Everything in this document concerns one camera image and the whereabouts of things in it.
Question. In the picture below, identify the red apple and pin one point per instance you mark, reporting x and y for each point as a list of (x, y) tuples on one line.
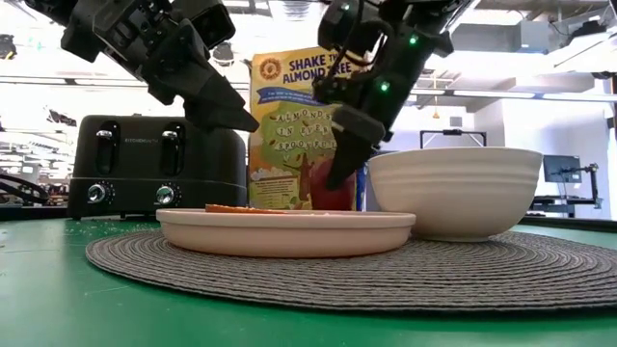
[(332, 195)]

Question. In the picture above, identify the low black rig frame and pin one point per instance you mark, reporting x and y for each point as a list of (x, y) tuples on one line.
[(453, 132)]

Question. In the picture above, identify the dark computer monitor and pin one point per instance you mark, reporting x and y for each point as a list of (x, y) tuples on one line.
[(562, 168)]

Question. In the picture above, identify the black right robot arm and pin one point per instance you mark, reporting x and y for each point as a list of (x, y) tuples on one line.
[(424, 19)]

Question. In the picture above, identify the beige plate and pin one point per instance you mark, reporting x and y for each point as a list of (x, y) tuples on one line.
[(284, 233)]

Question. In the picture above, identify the black toaster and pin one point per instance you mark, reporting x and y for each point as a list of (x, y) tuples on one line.
[(154, 168)]

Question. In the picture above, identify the almond cereal box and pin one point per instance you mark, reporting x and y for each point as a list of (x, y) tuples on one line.
[(289, 144)]

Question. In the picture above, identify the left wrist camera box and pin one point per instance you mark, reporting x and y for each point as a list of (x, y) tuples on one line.
[(207, 19)]

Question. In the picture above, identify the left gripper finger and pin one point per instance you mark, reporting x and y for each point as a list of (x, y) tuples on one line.
[(212, 118), (202, 82)]

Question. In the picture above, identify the toast slice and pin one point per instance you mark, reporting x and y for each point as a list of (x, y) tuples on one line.
[(241, 209)]

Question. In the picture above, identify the grey woven round placemat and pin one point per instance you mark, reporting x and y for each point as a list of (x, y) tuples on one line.
[(337, 279)]

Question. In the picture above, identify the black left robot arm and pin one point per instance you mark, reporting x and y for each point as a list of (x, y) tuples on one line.
[(48, 7)]

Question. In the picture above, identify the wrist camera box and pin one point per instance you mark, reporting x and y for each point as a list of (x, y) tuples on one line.
[(207, 19), (337, 24)]

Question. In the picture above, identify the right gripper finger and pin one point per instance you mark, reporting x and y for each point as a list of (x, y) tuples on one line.
[(352, 149)]

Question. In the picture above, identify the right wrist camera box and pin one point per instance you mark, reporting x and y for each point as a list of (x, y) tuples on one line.
[(337, 24)]

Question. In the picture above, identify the cream ribbed bowl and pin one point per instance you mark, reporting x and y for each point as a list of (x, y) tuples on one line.
[(455, 193)]

